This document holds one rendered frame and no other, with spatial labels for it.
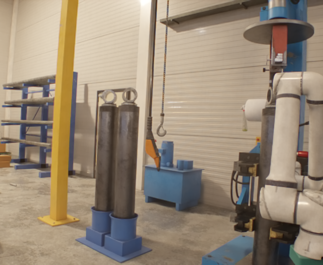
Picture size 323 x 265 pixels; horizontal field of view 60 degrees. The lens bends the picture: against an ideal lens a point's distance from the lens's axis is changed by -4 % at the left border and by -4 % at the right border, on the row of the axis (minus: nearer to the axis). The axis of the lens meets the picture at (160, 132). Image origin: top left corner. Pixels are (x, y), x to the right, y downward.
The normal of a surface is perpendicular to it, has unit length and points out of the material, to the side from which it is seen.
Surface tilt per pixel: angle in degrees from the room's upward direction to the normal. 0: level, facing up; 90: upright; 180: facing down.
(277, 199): 80
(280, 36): 90
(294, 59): 90
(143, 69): 90
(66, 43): 90
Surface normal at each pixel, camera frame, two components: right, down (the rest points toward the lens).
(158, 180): -0.65, -0.03
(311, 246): -0.54, -0.40
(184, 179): 0.76, 0.04
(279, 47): -0.31, -0.01
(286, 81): -0.52, -0.19
